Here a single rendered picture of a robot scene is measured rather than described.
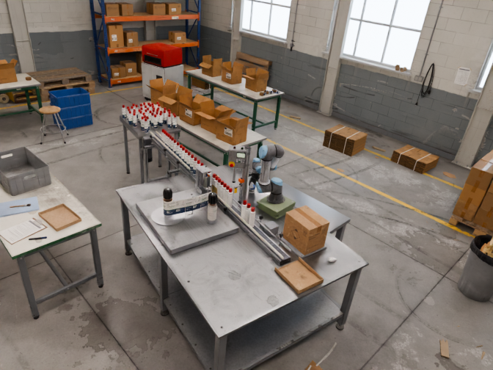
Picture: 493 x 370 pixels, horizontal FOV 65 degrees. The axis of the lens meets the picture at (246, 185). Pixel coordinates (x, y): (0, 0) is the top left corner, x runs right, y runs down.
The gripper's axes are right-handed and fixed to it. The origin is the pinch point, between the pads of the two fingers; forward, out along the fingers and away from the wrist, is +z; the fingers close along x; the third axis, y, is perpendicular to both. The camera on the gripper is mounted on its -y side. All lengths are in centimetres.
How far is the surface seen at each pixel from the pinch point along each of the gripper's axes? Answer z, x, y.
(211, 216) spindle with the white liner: -8, -77, 24
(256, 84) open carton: -7, 276, -268
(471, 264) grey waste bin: 49, 140, 198
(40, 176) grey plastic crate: -5, -167, -138
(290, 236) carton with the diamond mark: -4, -37, 85
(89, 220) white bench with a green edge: 8, -155, -56
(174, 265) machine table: 5, -131, 45
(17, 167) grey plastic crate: 7, -172, -196
